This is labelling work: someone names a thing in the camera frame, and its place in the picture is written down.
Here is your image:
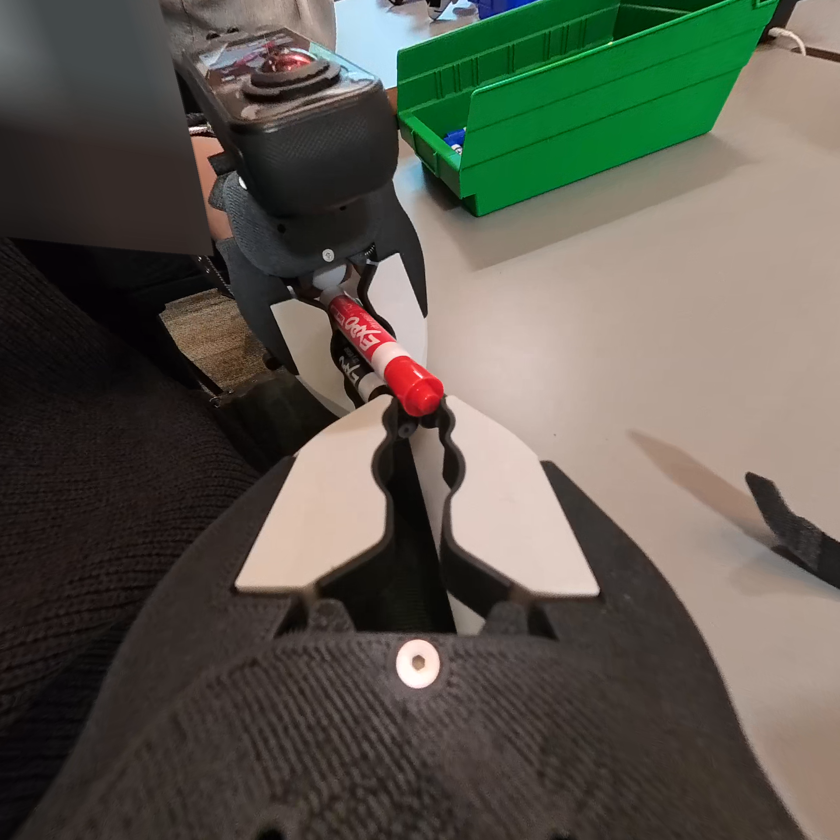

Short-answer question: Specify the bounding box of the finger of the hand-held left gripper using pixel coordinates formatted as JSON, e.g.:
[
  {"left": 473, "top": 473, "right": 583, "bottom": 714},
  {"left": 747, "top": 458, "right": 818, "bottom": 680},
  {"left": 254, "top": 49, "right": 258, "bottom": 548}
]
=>
[
  {"left": 364, "top": 252, "right": 431, "bottom": 370},
  {"left": 271, "top": 298, "right": 357, "bottom": 419}
]

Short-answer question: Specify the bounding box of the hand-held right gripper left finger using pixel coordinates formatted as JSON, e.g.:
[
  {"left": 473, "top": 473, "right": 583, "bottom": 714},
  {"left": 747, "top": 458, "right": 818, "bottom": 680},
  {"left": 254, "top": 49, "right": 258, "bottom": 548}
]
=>
[{"left": 234, "top": 394, "right": 403, "bottom": 601}]

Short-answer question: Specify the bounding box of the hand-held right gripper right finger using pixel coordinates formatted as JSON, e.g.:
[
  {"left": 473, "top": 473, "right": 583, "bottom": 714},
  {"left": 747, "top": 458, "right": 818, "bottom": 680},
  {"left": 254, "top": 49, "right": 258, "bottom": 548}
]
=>
[{"left": 436, "top": 395, "right": 600, "bottom": 618}]

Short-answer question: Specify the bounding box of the red dry erase marker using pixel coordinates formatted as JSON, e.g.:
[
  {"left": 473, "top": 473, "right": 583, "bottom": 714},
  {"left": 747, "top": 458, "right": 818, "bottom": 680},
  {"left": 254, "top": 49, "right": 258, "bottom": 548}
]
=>
[{"left": 325, "top": 294, "right": 445, "bottom": 418}]

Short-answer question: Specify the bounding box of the green plastic bin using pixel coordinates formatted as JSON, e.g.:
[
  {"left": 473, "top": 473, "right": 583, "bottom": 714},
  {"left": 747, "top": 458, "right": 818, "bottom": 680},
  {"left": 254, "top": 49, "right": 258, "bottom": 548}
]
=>
[{"left": 397, "top": 0, "right": 780, "bottom": 217}]

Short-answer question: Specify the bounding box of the black strap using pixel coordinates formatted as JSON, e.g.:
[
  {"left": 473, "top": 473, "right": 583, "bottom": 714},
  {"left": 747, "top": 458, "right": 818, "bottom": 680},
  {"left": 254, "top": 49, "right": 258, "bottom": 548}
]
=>
[{"left": 745, "top": 471, "right": 840, "bottom": 592}]

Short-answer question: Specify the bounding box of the grey desk with wooden edge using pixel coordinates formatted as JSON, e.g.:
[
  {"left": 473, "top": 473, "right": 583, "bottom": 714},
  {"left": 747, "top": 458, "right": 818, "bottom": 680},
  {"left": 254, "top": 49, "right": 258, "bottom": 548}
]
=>
[
  {"left": 335, "top": 0, "right": 490, "bottom": 53},
  {"left": 298, "top": 13, "right": 840, "bottom": 840}
]

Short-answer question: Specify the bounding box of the person's left hand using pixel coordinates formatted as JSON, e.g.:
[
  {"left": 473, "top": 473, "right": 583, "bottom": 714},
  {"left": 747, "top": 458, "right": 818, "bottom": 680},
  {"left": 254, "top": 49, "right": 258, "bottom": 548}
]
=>
[{"left": 192, "top": 139, "right": 231, "bottom": 244}]

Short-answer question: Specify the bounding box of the person's black clothing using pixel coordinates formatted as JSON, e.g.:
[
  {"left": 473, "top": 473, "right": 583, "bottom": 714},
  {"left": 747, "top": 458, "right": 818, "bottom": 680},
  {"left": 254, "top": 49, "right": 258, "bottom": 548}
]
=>
[{"left": 0, "top": 236, "right": 342, "bottom": 828}]

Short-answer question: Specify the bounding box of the white cable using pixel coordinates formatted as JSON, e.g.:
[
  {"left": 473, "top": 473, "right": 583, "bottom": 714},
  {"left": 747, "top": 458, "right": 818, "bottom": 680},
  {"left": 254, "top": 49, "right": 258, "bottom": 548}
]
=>
[{"left": 766, "top": 25, "right": 809, "bottom": 59}]

